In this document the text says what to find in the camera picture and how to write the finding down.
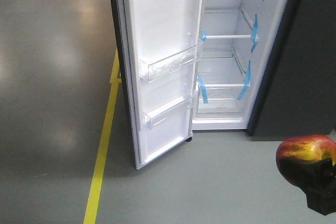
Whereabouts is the clear lower door bin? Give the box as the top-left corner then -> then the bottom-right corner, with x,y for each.
143,94 -> 195,129

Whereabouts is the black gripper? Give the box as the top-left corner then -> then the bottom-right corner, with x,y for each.
279,157 -> 335,216

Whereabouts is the fridge body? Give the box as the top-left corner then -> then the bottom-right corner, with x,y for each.
192,0 -> 335,137

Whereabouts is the red yellow apple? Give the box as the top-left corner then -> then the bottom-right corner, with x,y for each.
276,134 -> 335,170

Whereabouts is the fridge door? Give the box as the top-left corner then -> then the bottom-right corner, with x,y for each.
110,0 -> 203,169

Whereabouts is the clear door bin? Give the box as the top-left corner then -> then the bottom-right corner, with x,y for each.
143,94 -> 195,129
139,39 -> 204,83

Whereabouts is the clear middle door bin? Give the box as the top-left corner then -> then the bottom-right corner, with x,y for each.
139,39 -> 204,83

